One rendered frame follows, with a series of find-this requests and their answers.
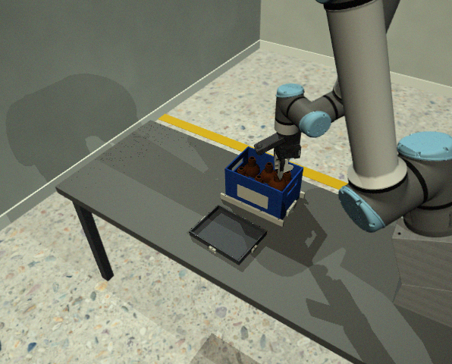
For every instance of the dark blue crate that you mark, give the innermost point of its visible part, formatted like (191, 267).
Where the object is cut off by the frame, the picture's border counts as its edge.
(256, 194)

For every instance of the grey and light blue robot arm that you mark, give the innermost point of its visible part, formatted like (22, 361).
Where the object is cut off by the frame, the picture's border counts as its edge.
(383, 185)

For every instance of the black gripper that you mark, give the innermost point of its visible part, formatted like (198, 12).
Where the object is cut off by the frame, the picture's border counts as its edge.
(285, 151)

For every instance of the cream flat bar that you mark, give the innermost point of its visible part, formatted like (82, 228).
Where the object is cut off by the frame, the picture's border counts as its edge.
(258, 212)

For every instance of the brown glass bottle with blue label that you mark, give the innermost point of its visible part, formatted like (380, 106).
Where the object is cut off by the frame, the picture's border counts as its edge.
(276, 183)

